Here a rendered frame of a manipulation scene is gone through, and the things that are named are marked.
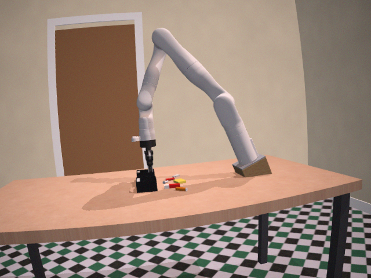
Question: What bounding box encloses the red and white eraser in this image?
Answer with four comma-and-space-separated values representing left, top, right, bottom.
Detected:
164, 183, 180, 189

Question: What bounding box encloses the black three-compartment bin rack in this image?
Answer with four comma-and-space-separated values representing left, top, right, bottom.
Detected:
136, 169, 158, 193

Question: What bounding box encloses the yellow flat square pad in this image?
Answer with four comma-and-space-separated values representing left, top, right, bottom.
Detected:
173, 178, 186, 184

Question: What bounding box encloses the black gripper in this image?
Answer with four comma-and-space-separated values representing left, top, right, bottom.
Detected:
140, 140, 156, 172

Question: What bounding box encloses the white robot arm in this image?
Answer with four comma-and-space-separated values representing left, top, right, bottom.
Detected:
132, 28, 259, 165

